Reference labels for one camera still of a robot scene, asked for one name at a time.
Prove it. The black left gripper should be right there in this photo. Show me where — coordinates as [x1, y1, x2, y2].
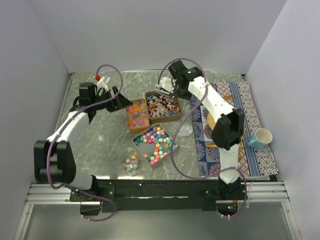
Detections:
[91, 86, 133, 113]

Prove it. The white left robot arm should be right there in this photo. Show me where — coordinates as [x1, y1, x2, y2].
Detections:
[33, 82, 133, 201]

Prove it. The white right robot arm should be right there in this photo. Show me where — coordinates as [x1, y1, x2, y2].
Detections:
[166, 58, 245, 200]

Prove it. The gold tin of gummy candies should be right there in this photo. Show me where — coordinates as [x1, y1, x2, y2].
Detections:
[126, 98, 150, 134]

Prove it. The pink tin of star candies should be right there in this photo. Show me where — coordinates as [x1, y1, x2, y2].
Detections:
[132, 123, 178, 167]

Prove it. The cream and orange plate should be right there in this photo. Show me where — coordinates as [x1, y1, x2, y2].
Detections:
[207, 113, 216, 131]

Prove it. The gold fork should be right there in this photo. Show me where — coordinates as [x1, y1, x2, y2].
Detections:
[223, 95, 235, 100]

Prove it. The clear glass jar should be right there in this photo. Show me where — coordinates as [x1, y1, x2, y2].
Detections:
[121, 148, 140, 176]

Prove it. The light blue mug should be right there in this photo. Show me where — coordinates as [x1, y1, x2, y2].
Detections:
[247, 128, 273, 149]

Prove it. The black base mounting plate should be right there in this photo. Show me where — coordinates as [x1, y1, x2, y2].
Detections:
[69, 179, 247, 216]

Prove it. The patterned blue cloth mat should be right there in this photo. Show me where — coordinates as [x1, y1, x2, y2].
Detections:
[191, 81, 279, 177]

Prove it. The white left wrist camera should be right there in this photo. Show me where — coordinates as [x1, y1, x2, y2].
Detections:
[96, 76, 111, 93]

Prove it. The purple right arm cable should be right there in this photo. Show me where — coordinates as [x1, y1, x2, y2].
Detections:
[157, 58, 248, 219]

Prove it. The aluminium frame rail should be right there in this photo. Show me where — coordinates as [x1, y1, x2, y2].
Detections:
[14, 181, 302, 240]

